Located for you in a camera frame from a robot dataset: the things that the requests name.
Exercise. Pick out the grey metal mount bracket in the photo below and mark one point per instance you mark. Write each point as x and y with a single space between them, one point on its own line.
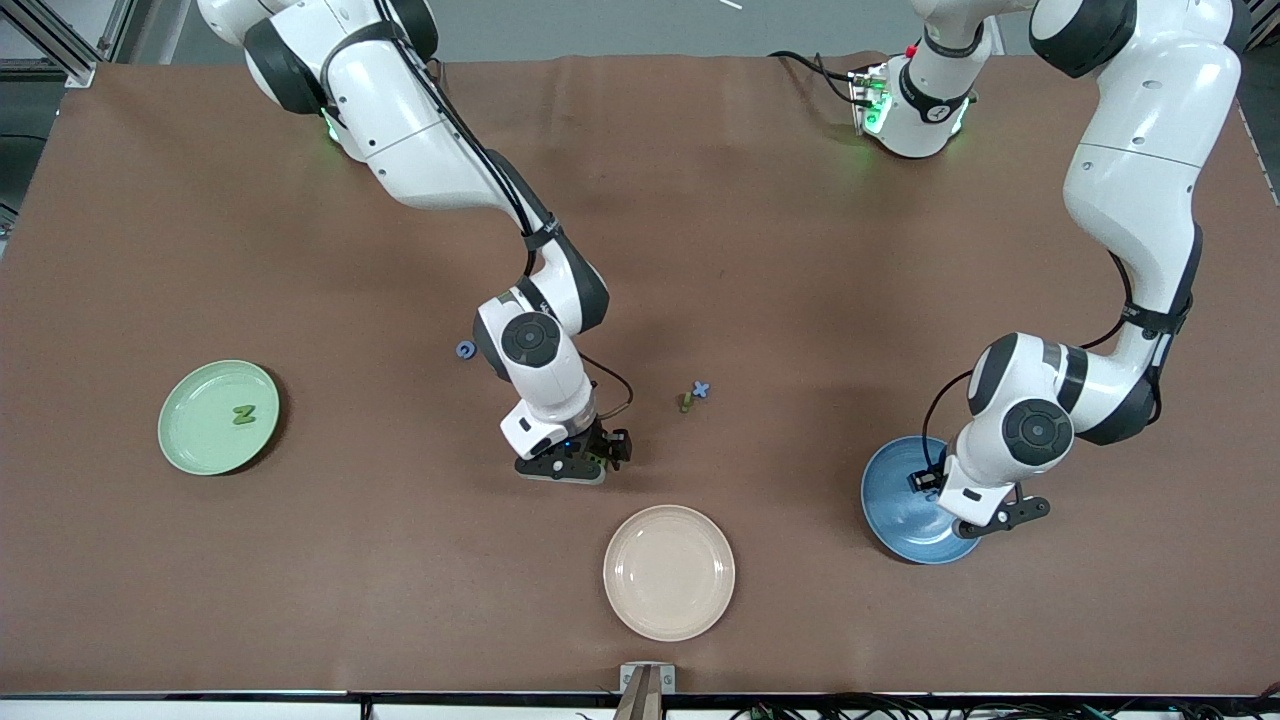
645 690

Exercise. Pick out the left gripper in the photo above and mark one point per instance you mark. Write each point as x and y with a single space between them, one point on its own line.
924 481

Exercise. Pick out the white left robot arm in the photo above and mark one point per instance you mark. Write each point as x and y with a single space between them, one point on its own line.
1140 180

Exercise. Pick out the blue uppercase letter G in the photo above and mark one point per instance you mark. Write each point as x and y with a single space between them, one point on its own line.
466 350

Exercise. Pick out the green plate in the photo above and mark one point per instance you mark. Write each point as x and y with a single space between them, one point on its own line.
200 440

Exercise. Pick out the green uppercase letter Z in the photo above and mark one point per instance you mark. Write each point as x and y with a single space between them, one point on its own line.
244 414

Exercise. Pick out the brown table cover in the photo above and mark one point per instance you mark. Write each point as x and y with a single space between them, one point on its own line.
640 250

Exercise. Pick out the aluminium frame profile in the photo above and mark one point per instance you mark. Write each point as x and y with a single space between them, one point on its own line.
85 70

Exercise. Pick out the cream plate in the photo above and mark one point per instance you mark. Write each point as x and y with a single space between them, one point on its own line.
668 575

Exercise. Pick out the blue plate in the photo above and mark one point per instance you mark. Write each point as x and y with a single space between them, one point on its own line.
900 520

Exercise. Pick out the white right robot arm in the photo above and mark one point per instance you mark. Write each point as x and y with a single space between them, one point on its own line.
400 130

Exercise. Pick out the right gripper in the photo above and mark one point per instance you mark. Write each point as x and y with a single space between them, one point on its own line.
606 446

